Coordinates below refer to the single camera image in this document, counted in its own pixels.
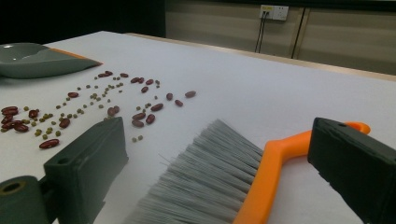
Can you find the grey dustpan with orange lip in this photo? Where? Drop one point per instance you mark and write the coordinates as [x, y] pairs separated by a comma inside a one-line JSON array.
[[37, 63]]

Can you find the dark red debris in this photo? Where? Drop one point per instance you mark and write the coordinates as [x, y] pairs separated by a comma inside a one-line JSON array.
[[58, 133]]

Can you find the red kidney beans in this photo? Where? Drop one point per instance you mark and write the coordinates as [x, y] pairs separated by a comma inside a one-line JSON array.
[[49, 143]]

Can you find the orange brush with grey bristles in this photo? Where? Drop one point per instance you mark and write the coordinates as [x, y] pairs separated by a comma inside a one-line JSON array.
[[271, 174]]

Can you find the black curtain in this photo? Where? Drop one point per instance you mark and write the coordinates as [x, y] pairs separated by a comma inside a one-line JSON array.
[[77, 15]]

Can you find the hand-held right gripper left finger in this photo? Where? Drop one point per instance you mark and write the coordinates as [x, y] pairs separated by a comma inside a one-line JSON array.
[[87, 168]]

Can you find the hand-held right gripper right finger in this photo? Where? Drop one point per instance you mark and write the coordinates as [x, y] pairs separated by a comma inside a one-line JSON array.
[[351, 168]]

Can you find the white table sheet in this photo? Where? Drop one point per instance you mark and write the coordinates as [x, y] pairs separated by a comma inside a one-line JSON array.
[[249, 87]]

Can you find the white wall socket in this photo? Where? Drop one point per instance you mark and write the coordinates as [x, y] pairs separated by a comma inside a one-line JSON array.
[[278, 13]]

